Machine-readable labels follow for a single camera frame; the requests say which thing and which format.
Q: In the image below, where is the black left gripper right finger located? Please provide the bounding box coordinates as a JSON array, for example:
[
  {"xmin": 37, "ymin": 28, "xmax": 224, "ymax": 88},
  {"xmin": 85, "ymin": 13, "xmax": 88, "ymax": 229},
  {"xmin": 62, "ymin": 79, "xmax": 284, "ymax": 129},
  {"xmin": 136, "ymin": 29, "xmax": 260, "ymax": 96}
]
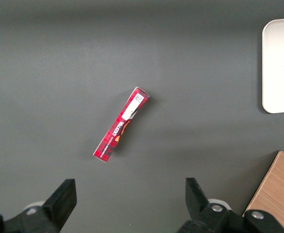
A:
[{"xmin": 177, "ymin": 178, "xmax": 246, "ymax": 233}]

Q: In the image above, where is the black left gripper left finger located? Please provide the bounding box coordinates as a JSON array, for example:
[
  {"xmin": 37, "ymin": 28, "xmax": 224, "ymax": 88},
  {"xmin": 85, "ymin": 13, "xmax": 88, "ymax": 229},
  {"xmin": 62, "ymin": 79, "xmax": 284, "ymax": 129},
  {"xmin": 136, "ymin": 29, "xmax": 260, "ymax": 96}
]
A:
[{"xmin": 4, "ymin": 179, "xmax": 78, "ymax": 233}]

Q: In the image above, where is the wooden drawer cabinet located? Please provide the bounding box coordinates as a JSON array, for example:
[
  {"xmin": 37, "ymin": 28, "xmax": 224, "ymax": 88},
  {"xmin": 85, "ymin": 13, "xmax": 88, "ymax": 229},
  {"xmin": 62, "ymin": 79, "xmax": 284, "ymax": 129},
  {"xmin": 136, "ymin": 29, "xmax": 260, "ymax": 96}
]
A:
[{"xmin": 242, "ymin": 150, "xmax": 284, "ymax": 233}]

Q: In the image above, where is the red cookie box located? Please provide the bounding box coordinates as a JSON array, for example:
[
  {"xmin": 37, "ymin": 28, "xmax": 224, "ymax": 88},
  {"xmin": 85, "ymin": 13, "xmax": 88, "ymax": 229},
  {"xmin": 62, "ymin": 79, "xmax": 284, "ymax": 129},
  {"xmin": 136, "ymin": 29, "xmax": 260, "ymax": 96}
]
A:
[{"xmin": 93, "ymin": 86, "xmax": 150, "ymax": 164}]

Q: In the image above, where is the cream plastic tray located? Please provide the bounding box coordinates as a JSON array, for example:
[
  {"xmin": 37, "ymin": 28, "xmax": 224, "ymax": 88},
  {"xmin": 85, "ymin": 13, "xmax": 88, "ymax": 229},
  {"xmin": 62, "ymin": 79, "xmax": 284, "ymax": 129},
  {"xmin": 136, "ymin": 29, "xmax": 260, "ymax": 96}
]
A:
[{"xmin": 262, "ymin": 17, "xmax": 284, "ymax": 114}]

